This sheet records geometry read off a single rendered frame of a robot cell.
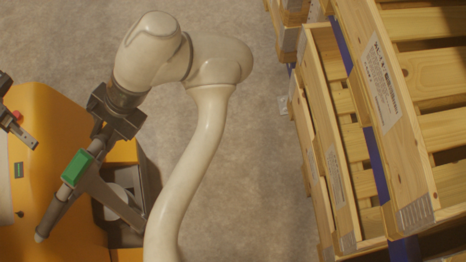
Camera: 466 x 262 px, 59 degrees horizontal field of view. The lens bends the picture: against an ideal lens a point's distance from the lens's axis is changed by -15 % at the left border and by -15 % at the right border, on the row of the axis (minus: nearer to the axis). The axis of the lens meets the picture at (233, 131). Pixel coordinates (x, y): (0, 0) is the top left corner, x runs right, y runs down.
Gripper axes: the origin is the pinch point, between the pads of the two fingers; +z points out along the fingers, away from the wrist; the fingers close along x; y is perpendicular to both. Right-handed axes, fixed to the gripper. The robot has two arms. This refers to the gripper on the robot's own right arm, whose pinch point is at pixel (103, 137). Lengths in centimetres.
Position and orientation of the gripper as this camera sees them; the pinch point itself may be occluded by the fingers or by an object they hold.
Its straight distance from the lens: 112.2
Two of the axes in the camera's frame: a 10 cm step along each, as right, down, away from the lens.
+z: -4.7, 5.5, 6.9
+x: 8.0, 5.9, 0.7
